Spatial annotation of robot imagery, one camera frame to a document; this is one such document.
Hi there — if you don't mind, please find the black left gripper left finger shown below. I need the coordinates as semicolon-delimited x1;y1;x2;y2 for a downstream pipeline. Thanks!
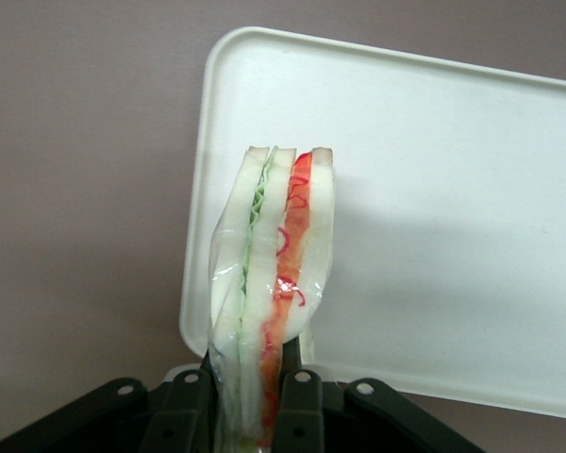
0;348;219;453

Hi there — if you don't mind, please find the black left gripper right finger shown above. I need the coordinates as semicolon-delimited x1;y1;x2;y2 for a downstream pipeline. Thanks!
272;329;488;453

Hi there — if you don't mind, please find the triangle sandwich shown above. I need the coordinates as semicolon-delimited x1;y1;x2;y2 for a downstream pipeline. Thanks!
206;144;337;453

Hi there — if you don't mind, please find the cream plastic serving tray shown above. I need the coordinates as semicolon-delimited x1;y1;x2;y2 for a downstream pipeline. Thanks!
177;25;566;420

